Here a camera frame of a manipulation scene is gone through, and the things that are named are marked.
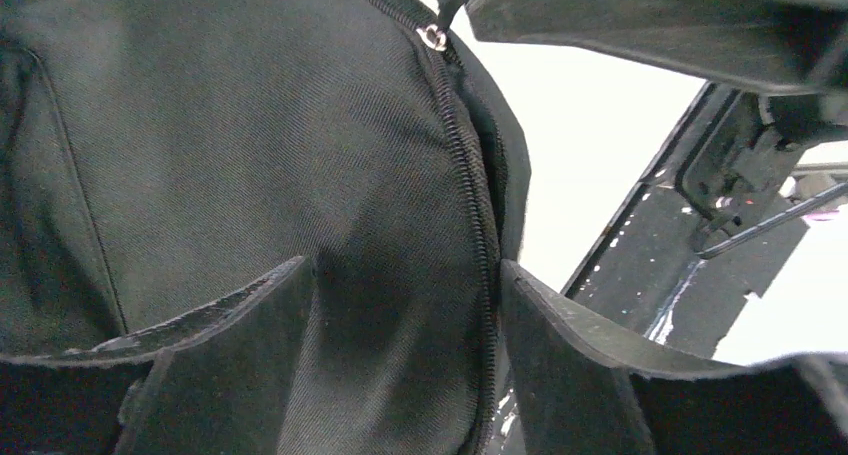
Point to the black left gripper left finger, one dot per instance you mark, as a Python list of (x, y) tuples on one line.
[(215, 380)]

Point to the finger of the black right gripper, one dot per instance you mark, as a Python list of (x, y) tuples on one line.
[(774, 47)]

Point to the black student backpack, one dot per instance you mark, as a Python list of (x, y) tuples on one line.
[(158, 155)]

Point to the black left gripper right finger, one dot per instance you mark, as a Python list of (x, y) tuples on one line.
[(586, 385)]

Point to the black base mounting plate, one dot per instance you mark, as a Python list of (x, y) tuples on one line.
[(705, 227)]

